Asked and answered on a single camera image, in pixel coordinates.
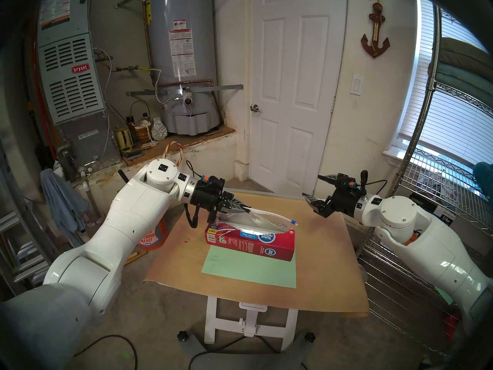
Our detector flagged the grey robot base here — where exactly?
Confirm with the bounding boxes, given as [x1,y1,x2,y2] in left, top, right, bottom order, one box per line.
[178,331,316,370]

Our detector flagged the clear ziplock bag blue slider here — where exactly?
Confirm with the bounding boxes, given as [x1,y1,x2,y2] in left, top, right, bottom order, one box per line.
[214,207,298,235]

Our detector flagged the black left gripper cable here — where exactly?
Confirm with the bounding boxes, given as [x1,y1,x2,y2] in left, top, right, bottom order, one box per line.
[184,203,201,229]

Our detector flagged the striped candy cane decoration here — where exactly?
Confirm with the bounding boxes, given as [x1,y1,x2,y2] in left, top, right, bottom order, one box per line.
[164,141,184,167]

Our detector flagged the aluminium ladder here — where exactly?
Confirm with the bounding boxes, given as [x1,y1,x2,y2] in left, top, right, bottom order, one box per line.
[0,142,77,300]

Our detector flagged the pale green seat cushion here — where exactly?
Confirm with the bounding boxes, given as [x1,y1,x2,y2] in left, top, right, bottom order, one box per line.
[428,61,493,111]

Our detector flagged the light green paper sheet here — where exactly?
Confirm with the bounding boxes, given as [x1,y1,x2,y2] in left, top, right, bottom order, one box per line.
[201,245,298,289]

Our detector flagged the blue cloth rag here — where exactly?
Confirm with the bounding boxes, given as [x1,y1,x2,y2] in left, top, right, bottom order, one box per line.
[40,168,91,250]

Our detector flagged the red freezer bag box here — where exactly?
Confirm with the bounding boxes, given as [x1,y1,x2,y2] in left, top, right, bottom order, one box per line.
[205,221,296,262]

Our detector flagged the chrome wire shelf rack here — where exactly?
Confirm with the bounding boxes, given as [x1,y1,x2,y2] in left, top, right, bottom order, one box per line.
[356,3,493,358]

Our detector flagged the black floor cable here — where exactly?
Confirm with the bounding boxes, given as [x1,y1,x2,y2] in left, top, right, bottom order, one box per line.
[73,335,138,370]

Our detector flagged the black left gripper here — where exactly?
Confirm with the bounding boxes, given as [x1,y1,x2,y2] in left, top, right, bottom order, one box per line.
[191,176,252,224]

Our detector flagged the utility pump cardboard box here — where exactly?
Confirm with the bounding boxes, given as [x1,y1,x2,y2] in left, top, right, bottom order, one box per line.
[408,192,457,235]

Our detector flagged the raised wood topped platform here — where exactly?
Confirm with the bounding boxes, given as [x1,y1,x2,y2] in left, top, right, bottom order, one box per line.
[73,126,237,196]

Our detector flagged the orange plastic bucket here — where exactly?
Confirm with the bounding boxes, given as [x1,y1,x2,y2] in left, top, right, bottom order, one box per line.
[139,219,168,251]

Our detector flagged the white folding table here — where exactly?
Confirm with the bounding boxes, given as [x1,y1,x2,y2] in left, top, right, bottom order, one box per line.
[198,186,339,345]

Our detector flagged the olive seat cushion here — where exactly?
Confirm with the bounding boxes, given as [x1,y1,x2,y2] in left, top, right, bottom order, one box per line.
[439,37,493,75]

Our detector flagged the metal heater strap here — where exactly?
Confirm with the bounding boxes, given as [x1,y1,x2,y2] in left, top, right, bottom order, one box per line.
[126,84,244,97]

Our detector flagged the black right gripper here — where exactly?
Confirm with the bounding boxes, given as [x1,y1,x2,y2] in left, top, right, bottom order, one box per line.
[302,173,365,219]

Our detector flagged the rusty anchor wall thermometer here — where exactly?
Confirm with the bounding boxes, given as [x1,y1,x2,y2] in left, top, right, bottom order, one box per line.
[361,0,391,58]

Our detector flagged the grey water heater tank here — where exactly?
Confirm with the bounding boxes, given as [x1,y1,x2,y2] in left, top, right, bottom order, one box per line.
[144,0,224,135]

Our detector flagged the white window blinds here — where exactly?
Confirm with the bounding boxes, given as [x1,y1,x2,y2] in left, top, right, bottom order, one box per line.
[397,0,493,165]

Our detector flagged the foil wrapped object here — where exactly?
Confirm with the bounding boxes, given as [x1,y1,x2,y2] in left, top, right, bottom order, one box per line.
[151,117,168,141]

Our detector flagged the yellow green canister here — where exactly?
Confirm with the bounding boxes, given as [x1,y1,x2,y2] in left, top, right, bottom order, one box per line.
[114,126,134,153]

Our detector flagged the grey bryant furnace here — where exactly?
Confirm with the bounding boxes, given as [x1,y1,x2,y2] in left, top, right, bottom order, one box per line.
[37,0,122,169]

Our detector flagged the teal fabric object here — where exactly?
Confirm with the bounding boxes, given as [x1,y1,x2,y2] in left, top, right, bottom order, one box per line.
[473,161,493,204]

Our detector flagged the wicker basket with handle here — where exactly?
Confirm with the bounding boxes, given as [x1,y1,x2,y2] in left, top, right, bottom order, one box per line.
[129,100,153,144]

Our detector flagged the white panel door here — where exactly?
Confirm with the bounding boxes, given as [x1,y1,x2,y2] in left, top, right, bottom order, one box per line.
[250,0,347,198]

